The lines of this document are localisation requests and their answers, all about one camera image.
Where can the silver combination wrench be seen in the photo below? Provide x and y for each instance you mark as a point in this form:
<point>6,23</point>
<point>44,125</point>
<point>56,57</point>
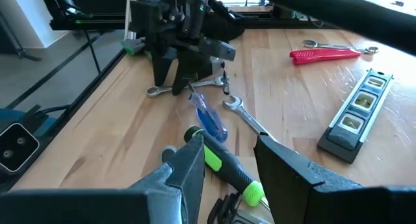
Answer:
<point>331,46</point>
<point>247,117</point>
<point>164,89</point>

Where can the green black screwdriver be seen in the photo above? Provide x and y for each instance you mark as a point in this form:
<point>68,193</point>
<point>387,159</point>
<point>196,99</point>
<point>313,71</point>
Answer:
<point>227,167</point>

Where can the chrome socket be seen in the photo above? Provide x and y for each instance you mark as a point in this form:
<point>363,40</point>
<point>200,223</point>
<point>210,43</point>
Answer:
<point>169,152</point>

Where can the silver black depth camera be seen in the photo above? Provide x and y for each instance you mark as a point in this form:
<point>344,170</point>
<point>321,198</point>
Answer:
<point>18,147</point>

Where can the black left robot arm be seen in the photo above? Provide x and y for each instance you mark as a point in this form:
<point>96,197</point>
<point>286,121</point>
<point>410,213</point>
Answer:
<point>224,22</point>

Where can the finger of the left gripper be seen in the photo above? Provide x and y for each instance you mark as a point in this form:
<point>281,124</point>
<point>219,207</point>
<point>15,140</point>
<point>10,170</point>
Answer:
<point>162,65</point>
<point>191,68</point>

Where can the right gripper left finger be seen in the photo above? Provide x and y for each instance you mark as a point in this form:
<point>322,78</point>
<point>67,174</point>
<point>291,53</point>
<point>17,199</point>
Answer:
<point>191,172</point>

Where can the black grey work glove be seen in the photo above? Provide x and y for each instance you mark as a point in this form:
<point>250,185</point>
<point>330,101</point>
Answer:
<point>133,46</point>

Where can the black torpedo level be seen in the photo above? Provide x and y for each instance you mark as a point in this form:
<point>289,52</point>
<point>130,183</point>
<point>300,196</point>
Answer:
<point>357,113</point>

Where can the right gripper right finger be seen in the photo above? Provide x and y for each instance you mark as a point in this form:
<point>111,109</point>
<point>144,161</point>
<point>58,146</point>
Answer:
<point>286,178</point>

